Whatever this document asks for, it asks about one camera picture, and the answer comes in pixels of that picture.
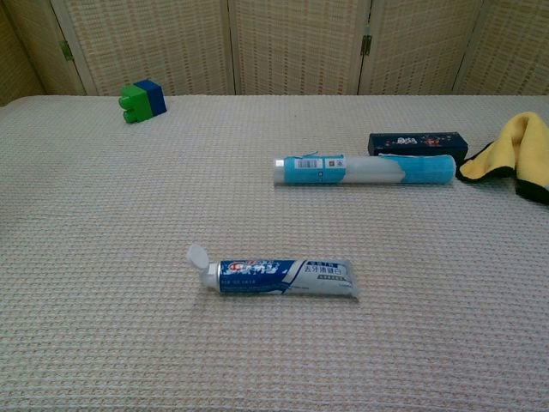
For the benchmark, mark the blue white toothpaste tube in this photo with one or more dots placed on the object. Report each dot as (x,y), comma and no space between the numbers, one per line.
(257,275)

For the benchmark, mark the translucent blue toothbrush case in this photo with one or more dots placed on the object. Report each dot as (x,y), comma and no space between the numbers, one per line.
(364,170)

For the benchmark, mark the beige woven tablecloth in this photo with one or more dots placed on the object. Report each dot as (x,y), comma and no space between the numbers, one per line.
(128,214)

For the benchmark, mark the dark blue printed box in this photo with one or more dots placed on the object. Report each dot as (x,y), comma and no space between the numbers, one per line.
(412,141)

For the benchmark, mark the blue toy brick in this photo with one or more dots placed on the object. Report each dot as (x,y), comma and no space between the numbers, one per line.
(157,101)

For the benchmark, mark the woven folding screen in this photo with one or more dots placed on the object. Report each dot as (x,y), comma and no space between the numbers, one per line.
(291,43)

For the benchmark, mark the green toy brick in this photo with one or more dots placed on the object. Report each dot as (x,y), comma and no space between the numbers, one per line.
(135,103)

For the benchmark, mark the brass screen hinge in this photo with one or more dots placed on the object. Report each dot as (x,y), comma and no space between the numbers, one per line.
(366,45)

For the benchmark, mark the yellow black-edged microfibre cloth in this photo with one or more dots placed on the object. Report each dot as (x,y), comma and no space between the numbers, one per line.
(523,146)

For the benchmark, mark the greenish screen hinge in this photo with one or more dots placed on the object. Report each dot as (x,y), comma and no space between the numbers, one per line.
(64,49)

